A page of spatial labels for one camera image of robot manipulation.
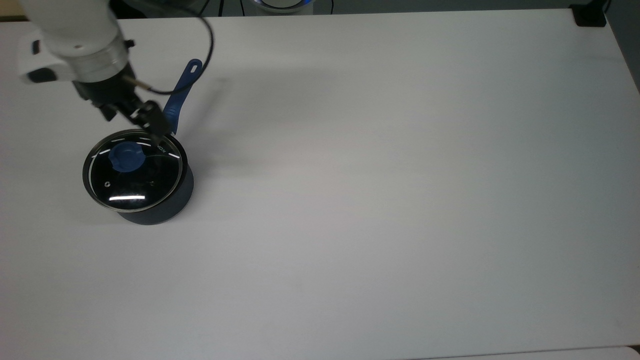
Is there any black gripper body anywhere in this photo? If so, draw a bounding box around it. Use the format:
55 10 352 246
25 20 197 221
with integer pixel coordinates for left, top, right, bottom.
72 64 147 115

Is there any glass lid with blue knob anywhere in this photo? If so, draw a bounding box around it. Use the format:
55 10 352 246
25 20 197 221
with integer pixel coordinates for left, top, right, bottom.
83 129 188 213

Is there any white robot base blue light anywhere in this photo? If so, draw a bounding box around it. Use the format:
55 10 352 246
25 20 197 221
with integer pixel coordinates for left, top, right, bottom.
252 0 317 12

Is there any black table clamp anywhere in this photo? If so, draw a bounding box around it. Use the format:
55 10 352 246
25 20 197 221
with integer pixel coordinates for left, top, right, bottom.
571 4 608 28

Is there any white table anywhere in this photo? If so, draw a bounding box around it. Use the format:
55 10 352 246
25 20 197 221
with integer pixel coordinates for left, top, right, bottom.
410 345 640 360

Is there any black saucepan with blue handle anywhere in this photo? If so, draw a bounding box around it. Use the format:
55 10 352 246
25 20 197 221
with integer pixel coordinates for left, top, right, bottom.
82 59 203 226

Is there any black cable on robot arm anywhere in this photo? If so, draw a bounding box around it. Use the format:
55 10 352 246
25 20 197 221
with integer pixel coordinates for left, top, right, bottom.
112 2 216 96

